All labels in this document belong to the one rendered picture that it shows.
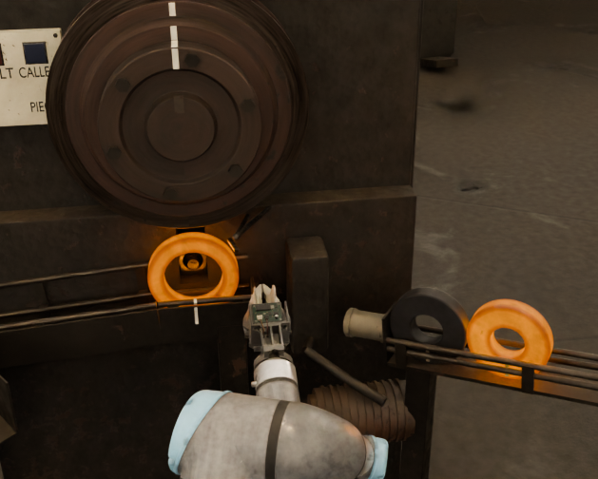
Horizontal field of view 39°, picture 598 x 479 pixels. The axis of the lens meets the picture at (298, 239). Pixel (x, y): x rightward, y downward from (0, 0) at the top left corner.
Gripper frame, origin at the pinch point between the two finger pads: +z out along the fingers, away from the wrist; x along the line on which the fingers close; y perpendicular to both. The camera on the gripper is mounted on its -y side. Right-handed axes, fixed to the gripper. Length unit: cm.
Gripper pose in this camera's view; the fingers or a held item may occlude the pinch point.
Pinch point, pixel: (262, 292)
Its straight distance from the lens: 165.6
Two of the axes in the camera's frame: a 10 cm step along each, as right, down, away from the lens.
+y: 0.3, -7.0, -7.1
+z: -1.3, -7.1, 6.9
